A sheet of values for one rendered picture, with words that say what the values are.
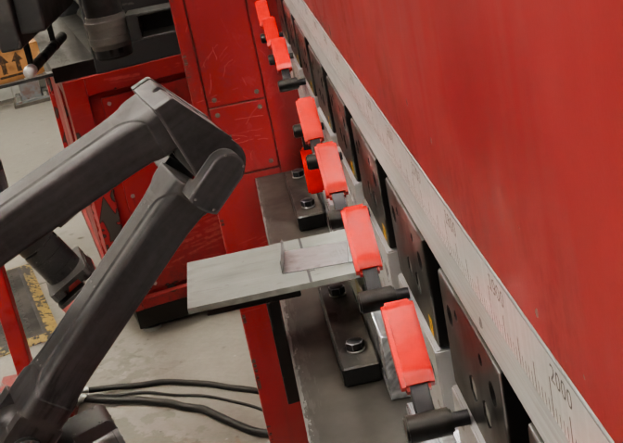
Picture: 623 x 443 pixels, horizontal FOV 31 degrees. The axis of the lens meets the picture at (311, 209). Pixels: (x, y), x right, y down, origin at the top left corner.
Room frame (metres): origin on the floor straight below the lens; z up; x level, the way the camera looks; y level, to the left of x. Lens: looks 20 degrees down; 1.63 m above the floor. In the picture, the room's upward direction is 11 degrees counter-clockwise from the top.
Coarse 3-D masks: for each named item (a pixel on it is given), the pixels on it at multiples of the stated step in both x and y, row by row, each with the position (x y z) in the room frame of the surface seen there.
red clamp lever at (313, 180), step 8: (296, 128) 1.40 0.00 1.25; (296, 136) 1.40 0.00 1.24; (304, 144) 1.40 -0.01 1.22; (304, 152) 1.40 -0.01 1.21; (304, 160) 1.40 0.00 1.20; (304, 168) 1.40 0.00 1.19; (312, 176) 1.40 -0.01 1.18; (320, 176) 1.40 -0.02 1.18; (312, 184) 1.40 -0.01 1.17; (320, 184) 1.40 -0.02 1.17; (312, 192) 1.40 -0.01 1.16; (320, 192) 1.40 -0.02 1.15
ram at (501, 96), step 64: (320, 0) 1.17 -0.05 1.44; (384, 0) 0.71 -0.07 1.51; (448, 0) 0.51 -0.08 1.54; (512, 0) 0.40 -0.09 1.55; (576, 0) 0.33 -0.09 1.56; (384, 64) 0.76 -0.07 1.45; (448, 64) 0.53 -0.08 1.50; (512, 64) 0.41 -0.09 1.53; (576, 64) 0.33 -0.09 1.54; (448, 128) 0.56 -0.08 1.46; (512, 128) 0.42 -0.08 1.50; (576, 128) 0.34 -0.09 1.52; (448, 192) 0.59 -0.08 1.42; (512, 192) 0.44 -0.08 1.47; (576, 192) 0.35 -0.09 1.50; (448, 256) 0.62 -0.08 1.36; (512, 256) 0.45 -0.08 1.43; (576, 256) 0.35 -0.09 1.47; (576, 320) 0.36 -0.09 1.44; (512, 384) 0.49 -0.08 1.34; (576, 384) 0.37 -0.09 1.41
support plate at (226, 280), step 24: (312, 240) 1.63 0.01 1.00; (336, 240) 1.61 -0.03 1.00; (192, 264) 1.63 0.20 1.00; (216, 264) 1.61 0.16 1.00; (240, 264) 1.59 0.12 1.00; (264, 264) 1.57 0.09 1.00; (192, 288) 1.53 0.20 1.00; (216, 288) 1.51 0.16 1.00; (240, 288) 1.49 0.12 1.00; (264, 288) 1.48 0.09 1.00; (288, 288) 1.47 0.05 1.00; (192, 312) 1.46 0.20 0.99
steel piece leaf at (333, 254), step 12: (288, 252) 1.59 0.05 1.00; (300, 252) 1.58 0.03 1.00; (312, 252) 1.57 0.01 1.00; (324, 252) 1.56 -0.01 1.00; (336, 252) 1.55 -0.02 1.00; (288, 264) 1.54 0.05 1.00; (300, 264) 1.53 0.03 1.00; (312, 264) 1.53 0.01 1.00; (324, 264) 1.52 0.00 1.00; (336, 264) 1.51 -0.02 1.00
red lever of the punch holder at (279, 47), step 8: (280, 40) 1.67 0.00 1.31; (272, 48) 1.67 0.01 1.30; (280, 48) 1.65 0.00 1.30; (280, 56) 1.64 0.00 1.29; (288, 56) 1.64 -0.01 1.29; (280, 64) 1.63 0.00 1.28; (288, 64) 1.63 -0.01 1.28; (280, 72) 1.63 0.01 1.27; (288, 72) 1.62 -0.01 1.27; (288, 80) 1.61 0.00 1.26; (296, 80) 1.60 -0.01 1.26; (304, 80) 1.61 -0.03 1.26; (280, 88) 1.60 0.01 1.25; (288, 88) 1.60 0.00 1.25; (296, 88) 1.60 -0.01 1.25
